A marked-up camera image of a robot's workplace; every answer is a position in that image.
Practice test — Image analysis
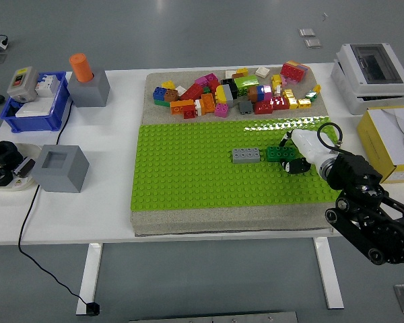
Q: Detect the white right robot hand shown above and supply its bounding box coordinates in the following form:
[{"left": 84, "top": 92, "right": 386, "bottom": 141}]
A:
[{"left": 278, "top": 129, "right": 335, "bottom": 175}]

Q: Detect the dark green toy brick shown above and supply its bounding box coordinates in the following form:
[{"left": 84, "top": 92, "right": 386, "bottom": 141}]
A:
[{"left": 265, "top": 146, "right": 296, "bottom": 163}]

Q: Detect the large red toy brick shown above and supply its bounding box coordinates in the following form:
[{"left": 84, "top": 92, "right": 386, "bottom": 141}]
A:
[{"left": 280, "top": 63, "right": 306, "bottom": 83}]

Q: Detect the lime green toy brick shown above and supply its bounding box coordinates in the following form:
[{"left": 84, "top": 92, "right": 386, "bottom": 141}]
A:
[{"left": 234, "top": 75, "right": 260, "bottom": 97}]

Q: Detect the light grey toy brick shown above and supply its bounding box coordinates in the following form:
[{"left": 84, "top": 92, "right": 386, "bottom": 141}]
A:
[{"left": 222, "top": 83, "right": 237, "bottom": 108}]

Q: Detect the black toy brick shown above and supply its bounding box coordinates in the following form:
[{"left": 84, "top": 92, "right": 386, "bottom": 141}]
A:
[{"left": 220, "top": 77, "right": 239, "bottom": 99}]

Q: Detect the lime green studded baseplate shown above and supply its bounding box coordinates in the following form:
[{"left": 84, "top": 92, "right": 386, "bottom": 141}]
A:
[{"left": 130, "top": 116, "right": 343, "bottom": 212}]

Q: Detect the long red toy brick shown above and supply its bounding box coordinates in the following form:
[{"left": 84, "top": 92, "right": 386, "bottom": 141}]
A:
[{"left": 178, "top": 83, "right": 205, "bottom": 101}]

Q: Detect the long orange toy brick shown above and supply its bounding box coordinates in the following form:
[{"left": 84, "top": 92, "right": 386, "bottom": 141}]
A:
[{"left": 170, "top": 100, "right": 195, "bottom": 116}]

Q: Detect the yellow white cardboard box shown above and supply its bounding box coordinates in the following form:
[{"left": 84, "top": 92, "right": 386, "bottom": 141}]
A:
[{"left": 356, "top": 106, "right": 404, "bottom": 184}]

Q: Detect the grey-brown foam mat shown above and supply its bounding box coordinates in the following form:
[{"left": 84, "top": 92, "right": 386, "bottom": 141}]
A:
[{"left": 130, "top": 69, "right": 334, "bottom": 238}]

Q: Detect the white table leg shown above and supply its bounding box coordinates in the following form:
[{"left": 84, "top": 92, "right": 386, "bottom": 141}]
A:
[
  {"left": 75, "top": 242, "right": 104, "bottom": 316},
  {"left": 312, "top": 237, "right": 345, "bottom": 310}
]

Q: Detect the grey metal bar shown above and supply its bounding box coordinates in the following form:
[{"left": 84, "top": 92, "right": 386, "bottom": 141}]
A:
[{"left": 129, "top": 311, "right": 299, "bottom": 323}]

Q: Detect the grey block holding cylinder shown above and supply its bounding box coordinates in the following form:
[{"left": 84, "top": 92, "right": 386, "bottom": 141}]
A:
[{"left": 66, "top": 69, "right": 111, "bottom": 108}]

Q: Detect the orange cylinder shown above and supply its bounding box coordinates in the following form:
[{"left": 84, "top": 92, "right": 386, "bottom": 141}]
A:
[{"left": 69, "top": 53, "right": 94, "bottom": 83}]

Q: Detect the grey block square recess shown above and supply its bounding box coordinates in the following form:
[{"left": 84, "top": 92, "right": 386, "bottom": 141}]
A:
[{"left": 30, "top": 144, "right": 90, "bottom": 194}]

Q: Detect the white circuit breaker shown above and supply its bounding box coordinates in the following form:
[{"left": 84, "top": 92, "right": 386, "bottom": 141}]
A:
[{"left": 35, "top": 74, "right": 61, "bottom": 98}]

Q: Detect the blue plastic bin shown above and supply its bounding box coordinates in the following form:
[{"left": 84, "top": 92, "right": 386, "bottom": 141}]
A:
[{"left": 0, "top": 71, "right": 71, "bottom": 134}]

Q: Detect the white oval tray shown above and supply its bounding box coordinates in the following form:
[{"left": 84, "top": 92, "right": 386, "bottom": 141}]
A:
[{"left": 0, "top": 143, "right": 43, "bottom": 192}]

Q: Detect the brown black small module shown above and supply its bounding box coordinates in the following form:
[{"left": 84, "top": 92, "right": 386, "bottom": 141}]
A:
[{"left": 13, "top": 157, "right": 36, "bottom": 178}]

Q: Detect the white electrical enclosure box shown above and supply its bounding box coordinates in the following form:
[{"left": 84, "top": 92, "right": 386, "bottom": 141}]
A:
[{"left": 330, "top": 60, "right": 404, "bottom": 116}]

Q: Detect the white enclosure clear lid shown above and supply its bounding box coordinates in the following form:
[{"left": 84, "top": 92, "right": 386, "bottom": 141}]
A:
[{"left": 335, "top": 42, "right": 404, "bottom": 98}]

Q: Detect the white wall switch plate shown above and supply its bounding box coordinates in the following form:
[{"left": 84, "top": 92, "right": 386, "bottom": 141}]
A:
[{"left": 15, "top": 97, "right": 55, "bottom": 118}]

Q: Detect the grey switch box red button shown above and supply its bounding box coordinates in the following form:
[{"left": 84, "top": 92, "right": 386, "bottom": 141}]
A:
[{"left": 6, "top": 66, "right": 40, "bottom": 103}]

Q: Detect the thin black cable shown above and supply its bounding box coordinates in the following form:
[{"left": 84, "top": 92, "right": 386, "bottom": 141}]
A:
[{"left": 17, "top": 100, "right": 92, "bottom": 307}]

